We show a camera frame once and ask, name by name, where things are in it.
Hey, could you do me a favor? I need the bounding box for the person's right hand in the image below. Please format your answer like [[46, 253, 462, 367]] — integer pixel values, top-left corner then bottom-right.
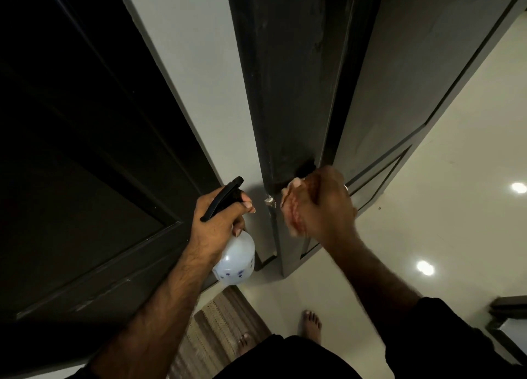
[[284, 165, 359, 250]]

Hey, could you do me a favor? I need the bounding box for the person's left hand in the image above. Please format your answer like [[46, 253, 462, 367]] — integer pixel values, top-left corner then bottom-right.
[[188, 186, 257, 267]]

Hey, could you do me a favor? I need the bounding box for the orange checked cloth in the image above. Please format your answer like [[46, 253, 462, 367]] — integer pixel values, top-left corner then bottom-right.
[[279, 177, 313, 239]]

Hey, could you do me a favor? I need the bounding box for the white spray bottle black trigger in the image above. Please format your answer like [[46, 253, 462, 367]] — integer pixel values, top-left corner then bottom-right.
[[200, 176, 256, 287]]

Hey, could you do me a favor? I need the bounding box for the black wooden door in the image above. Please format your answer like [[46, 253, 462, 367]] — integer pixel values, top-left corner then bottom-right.
[[224, 0, 527, 279]]

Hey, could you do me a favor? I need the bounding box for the person's left forearm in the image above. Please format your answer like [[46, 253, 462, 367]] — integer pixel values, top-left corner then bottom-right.
[[86, 249, 219, 379]]

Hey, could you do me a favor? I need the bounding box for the person's right foot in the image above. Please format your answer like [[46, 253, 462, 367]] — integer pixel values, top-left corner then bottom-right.
[[298, 310, 323, 344]]

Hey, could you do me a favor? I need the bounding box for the person's foot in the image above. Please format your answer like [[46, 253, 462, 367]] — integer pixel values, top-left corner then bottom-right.
[[298, 310, 323, 344], [237, 332, 256, 355]]

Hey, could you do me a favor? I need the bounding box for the person's left foot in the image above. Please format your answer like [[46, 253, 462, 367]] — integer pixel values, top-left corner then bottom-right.
[[237, 332, 256, 355]]

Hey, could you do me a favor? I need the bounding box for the dark wooden side door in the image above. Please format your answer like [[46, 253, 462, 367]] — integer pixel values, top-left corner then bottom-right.
[[0, 0, 223, 379]]

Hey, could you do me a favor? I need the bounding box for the brown striped doormat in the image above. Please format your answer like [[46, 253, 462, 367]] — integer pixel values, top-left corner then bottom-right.
[[169, 286, 272, 379]]

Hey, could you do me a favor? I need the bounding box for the black shirt torso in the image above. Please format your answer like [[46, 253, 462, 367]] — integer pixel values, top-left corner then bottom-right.
[[214, 334, 363, 379]]

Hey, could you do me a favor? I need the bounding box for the black right sleeve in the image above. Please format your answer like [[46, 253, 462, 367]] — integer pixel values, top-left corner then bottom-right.
[[378, 297, 527, 379]]

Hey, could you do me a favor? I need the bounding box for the black sleeve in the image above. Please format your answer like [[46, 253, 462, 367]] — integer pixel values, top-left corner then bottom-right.
[[378, 297, 527, 379], [65, 364, 104, 379]]

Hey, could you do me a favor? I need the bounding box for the black left sleeve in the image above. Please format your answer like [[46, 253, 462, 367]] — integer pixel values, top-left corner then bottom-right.
[[65, 364, 104, 379]]

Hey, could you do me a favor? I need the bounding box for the dark furniture corner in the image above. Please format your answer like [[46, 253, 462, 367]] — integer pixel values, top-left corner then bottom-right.
[[485, 295, 527, 365]]

